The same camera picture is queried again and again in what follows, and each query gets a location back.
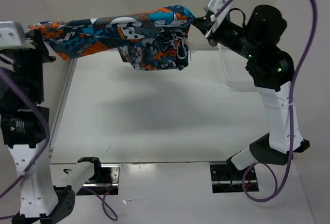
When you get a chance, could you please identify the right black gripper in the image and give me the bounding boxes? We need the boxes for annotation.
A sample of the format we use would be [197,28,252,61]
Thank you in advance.
[192,13,260,59]

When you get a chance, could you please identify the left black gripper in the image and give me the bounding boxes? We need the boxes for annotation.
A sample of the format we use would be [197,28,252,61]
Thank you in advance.
[0,25,57,101]

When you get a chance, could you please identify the colourful patterned shorts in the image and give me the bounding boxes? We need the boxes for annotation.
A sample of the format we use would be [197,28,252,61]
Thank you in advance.
[28,5,195,71]

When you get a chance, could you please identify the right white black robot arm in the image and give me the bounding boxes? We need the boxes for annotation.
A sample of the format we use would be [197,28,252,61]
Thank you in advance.
[208,5,310,179]

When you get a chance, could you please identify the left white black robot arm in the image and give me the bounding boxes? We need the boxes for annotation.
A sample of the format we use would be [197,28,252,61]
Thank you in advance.
[1,22,103,223]

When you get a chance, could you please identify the white plastic mesh basket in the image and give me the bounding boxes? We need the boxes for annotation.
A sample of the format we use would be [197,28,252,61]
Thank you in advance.
[218,44,257,92]

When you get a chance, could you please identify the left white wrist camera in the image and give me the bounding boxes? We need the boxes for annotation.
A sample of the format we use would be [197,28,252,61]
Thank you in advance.
[1,21,35,50]

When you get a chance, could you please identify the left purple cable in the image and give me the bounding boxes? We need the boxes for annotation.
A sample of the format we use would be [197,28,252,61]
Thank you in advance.
[0,68,119,221]

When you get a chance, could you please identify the purple cable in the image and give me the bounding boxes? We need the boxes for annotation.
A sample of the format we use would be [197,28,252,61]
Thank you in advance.
[213,0,317,203]
[0,68,119,221]

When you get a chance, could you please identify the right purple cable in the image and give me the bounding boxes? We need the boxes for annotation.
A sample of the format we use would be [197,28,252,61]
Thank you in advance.
[213,0,317,203]

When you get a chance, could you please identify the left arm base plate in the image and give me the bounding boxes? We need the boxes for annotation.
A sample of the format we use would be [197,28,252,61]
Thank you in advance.
[77,164,120,196]

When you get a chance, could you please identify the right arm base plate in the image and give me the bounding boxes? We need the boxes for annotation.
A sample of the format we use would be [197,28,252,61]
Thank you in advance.
[209,162,259,194]

